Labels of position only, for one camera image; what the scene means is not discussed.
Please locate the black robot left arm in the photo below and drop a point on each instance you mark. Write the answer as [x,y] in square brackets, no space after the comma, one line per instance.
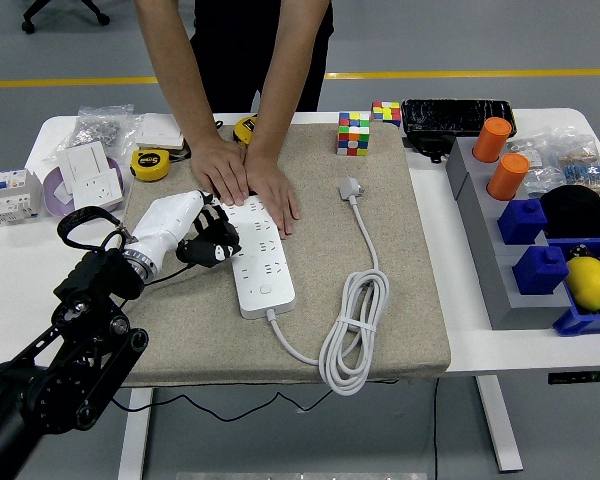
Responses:
[95,280]

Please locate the large colourful puzzle cube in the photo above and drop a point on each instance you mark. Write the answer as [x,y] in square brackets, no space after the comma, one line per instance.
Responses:
[352,135]

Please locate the white switch panel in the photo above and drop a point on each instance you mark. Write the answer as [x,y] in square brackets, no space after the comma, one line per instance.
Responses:
[82,160]

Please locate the blue plastic bin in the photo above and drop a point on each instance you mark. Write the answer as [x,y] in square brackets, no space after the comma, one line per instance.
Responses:
[580,322]

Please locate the small black device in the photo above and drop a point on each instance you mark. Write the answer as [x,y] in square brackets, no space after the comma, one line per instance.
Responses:
[427,145]

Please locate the person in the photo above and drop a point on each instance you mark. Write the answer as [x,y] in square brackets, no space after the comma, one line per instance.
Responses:
[240,50]

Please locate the yellow lemon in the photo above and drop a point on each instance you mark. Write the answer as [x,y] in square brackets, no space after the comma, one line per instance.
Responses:
[590,284]

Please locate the clear bag of small parts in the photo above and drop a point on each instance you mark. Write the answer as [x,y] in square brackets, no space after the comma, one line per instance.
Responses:
[535,175]

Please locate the grey block holder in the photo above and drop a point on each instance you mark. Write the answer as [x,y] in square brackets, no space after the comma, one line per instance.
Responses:
[485,240]

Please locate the person's left hand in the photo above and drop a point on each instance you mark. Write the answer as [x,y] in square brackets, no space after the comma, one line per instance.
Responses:
[275,192]

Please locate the small colourful puzzle cube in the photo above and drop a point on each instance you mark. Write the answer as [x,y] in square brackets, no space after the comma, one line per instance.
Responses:
[386,114]

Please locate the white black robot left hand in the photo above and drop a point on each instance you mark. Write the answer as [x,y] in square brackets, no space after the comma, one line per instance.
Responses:
[167,220]

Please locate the black wrapped tray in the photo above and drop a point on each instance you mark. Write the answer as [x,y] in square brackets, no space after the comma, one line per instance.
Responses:
[455,116]

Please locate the black table control panel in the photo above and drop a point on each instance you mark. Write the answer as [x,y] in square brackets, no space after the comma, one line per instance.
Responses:
[580,377]

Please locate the white switch plate stack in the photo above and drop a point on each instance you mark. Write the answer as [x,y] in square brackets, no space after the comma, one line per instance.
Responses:
[160,131]

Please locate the blue square block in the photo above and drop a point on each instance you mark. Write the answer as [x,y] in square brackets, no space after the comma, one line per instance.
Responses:
[540,272]
[522,222]

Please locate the clear bag of metal nuts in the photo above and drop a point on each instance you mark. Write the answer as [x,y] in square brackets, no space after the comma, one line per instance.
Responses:
[97,130]

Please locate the black office chair base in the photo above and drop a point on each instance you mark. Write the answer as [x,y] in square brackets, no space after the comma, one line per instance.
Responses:
[45,12]

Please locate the white power strip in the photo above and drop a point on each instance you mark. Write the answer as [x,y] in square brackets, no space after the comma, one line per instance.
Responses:
[275,300]

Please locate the grey-brown mat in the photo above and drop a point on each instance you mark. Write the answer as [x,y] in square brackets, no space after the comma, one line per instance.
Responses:
[410,300]

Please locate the white wall socket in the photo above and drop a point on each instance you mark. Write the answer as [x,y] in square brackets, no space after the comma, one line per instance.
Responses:
[97,190]

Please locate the white blue circuit breaker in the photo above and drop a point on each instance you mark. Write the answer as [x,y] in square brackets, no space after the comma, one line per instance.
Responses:
[12,197]

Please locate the person's right hand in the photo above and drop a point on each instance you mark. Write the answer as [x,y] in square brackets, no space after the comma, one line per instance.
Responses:
[222,172]

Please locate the purple bowl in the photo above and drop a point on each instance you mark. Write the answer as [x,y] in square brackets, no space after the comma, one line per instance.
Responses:
[50,197]

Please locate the black plug adapter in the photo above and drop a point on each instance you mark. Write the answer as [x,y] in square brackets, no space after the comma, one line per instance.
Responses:
[225,232]

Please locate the black cloth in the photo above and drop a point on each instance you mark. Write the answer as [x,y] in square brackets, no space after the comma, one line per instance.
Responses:
[580,212]

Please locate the person's left forearm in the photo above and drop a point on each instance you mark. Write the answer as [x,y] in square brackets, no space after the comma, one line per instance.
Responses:
[290,90]

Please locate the person's right forearm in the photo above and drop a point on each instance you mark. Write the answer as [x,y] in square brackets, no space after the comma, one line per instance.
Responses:
[172,75]

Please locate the orange cylinder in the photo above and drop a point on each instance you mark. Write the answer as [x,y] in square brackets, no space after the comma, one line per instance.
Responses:
[491,140]
[507,177]

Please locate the yellow tape measure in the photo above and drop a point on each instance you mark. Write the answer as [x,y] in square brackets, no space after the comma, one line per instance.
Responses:
[150,165]
[245,131]

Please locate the clear bag of resistors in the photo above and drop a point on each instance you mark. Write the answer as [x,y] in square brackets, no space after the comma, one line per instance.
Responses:
[585,170]

